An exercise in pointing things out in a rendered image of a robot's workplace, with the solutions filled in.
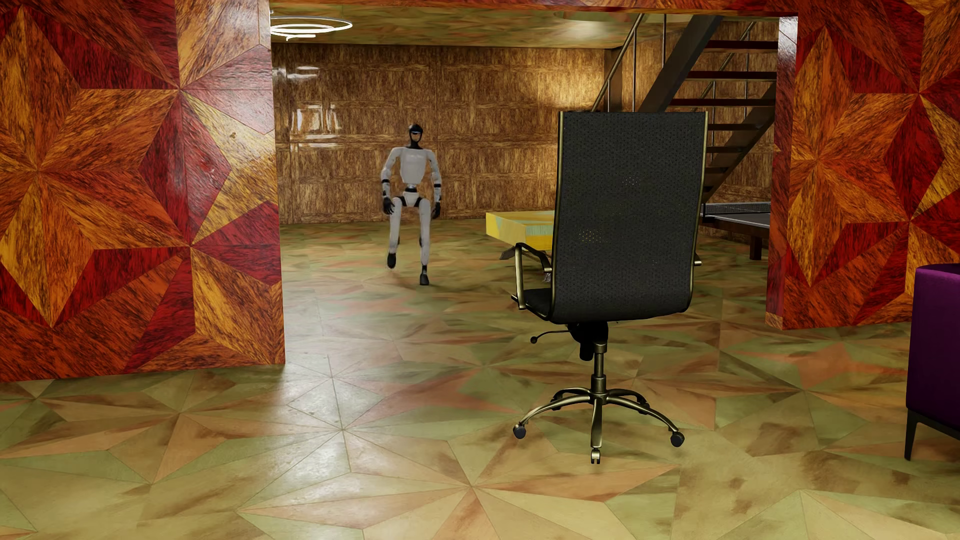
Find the yellow low table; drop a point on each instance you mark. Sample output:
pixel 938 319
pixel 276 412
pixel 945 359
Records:
pixel 525 225

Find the white humanoid robot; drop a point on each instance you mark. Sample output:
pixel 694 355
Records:
pixel 411 166

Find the black mesh office chair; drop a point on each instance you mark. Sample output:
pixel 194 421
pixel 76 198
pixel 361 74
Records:
pixel 628 217

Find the dark table tennis table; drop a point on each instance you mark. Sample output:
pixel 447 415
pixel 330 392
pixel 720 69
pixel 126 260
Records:
pixel 739 216

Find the dark staircase with railing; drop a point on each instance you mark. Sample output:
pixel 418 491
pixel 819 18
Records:
pixel 712 82

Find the purple upholstered armchair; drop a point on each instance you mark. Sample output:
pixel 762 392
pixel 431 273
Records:
pixel 934 345

